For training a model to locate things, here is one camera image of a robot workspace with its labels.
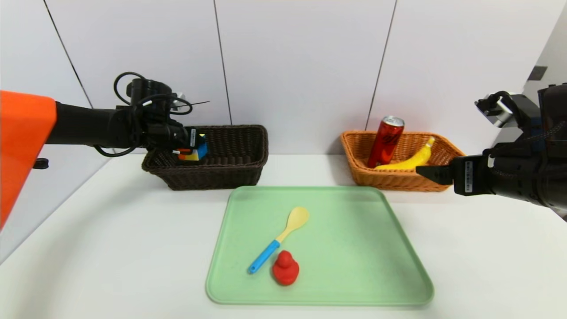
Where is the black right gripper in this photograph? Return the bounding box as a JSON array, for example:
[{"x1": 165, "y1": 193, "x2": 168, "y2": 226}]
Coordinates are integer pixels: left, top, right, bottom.
[{"x1": 416, "y1": 154, "x2": 540, "y2": 204}]

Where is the yellow banana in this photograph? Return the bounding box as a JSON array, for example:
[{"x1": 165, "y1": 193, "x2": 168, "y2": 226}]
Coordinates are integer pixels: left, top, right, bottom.
[{"x1": 374, "y1": 136, "x2": 435, "y2": 171}]

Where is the red soda can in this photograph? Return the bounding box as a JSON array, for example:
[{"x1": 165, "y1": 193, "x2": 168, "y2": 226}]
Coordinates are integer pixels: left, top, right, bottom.
[{"x1": 367, "y1": 116, "x2": 405, "y2": 168}]

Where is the red rubber duck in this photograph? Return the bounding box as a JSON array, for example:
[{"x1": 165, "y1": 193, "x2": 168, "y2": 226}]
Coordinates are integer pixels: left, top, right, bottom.
[{"x1": 272, "y1": 250, "x2": 300, "y2": 286}]

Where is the colourful puzzle cube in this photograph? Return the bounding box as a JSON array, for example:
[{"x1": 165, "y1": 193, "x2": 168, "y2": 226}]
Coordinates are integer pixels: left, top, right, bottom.
[{"x1": 179, "y1": 134, "x2": 209, "y2": 161}]

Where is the orange wicker basket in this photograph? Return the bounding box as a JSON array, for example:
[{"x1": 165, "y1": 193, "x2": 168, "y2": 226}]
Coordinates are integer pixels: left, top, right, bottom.
[{"x1": 340, "y1": 130, "x2": 466, "y2": 192}]

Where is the dark brown wicker basket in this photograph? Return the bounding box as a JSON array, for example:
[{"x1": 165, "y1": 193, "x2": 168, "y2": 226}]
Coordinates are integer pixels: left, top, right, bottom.
[{"x1": 141, "y1": 125, "x2": 269, "y2": 191}]

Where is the light green plastic tray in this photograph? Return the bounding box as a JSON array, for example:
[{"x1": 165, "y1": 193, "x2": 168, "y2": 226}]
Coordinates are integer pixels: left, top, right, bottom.
[{"x1": 205, "y1": 186, "x2": 435, "y2": 307}]

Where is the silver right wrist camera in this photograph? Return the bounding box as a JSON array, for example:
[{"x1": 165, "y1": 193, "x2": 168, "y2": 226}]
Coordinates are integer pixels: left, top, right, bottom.
[{"x1": 475, "y1": 92, "x2": 528, "y2": 128}]

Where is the wooden spoon with blue handle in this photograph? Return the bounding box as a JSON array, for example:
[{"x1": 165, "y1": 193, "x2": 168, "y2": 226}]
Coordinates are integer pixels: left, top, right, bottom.
[{"x1": 248, "y1": 206, "x2": 310, "y2": 274}]

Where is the black left camera cable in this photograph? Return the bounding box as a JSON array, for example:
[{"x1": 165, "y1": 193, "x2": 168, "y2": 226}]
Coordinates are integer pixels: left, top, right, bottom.
[{"x1": 113, "y1": 72, "x2": 194, "y2": 116}]

